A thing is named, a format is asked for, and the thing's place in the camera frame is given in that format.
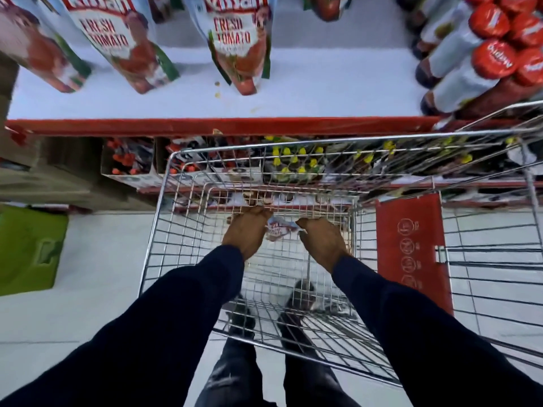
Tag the person's left hand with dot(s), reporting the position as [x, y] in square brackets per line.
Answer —
[247, 233]

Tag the person's right hand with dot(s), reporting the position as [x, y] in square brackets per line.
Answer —
[324, 245]

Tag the person's left fingers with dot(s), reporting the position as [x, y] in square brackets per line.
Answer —
[254, 211]

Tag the person's right fingers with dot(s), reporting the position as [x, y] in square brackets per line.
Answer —
[303, 224]

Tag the small white red snack packet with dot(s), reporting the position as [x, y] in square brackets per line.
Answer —
[279, 228]

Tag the person's left forearm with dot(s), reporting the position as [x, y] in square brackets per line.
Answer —
[161, 317]

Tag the person's right forearm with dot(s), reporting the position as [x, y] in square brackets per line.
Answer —
[424, 334]

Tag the group of yellow-capped bottles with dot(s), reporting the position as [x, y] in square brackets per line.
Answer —
[297, 165]

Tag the person's right black shoe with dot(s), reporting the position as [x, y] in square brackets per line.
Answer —
[300, 298]

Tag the person's black shoe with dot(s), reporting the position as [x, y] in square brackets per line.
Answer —
[300, 298]
[242, 317]

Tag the tray of orange-capped bottles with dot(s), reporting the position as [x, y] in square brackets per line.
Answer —
[127, 161]
[186, 158]

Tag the person's left black shoe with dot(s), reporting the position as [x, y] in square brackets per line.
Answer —
[242, 317]

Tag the red plastic cart seat flap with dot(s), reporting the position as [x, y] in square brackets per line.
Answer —
[409, 250]

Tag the white shelf with red edge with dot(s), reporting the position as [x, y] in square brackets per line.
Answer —
[318, 84]

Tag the person's right leg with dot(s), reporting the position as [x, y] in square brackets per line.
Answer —
[309, 368]

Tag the person's leg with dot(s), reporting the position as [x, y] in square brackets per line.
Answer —
[233, 372]
[309, 368]

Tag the person's left leg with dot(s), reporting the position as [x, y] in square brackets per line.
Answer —
[233, 372]

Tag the tomato ketchup pouch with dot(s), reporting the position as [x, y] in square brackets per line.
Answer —
[38, 46]
[328, 6]
[123, 42]
[239, 42]

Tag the brown cardboard box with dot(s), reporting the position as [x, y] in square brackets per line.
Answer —
[51, 169]

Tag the green box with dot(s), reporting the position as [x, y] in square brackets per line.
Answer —
[27, 250]

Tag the row of red-capped sauce bottles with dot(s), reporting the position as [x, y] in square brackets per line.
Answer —
[479, 59]

